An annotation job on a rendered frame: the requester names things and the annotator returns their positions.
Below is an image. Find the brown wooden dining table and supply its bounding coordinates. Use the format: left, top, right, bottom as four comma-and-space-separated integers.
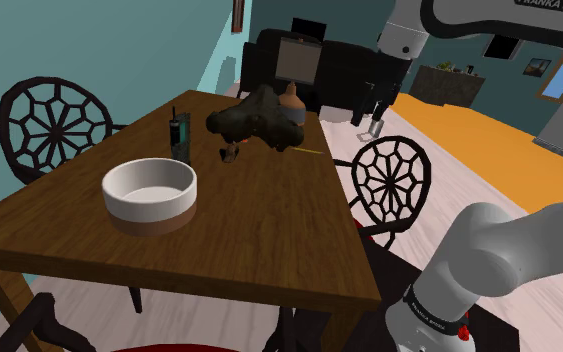
0, 89, 384, 352

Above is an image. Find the dark sideboard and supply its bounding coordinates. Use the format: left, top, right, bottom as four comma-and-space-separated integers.
409, 60, 487, 108

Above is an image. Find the small dark wall picture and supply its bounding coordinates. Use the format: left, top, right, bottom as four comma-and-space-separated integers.
522, 57, 553, 79

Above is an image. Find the brown and grey vase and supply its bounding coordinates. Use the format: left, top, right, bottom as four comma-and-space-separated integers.
278, 81, 308, 128

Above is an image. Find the brown framed wall picture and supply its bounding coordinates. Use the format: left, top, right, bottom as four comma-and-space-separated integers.
231, 0, 246, 35

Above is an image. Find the black sofa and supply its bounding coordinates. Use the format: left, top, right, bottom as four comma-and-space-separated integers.
238, 28, 409, 117

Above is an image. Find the orange rug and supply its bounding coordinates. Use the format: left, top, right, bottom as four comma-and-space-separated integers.
389, 92, 563, 216

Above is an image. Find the black and teal cordless phone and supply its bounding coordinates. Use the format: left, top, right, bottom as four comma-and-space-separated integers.
168, 106, 193, 166

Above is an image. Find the black lumpy plant figure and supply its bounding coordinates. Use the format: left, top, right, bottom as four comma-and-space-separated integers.
205, 84, 307, 165

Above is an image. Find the black wall screen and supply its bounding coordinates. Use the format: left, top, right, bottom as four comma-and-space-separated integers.
482, 33, 524, 61

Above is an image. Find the black web-back chair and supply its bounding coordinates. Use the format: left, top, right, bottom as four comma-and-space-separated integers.
0, 76, 144, 315
0, 291, 243, 352
333, 135, 433, 251

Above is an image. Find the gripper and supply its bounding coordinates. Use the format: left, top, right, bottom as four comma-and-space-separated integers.
351, 53, 411, 136

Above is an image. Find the white bowl with brown base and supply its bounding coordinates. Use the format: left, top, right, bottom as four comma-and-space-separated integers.
101, 157, 199, 238

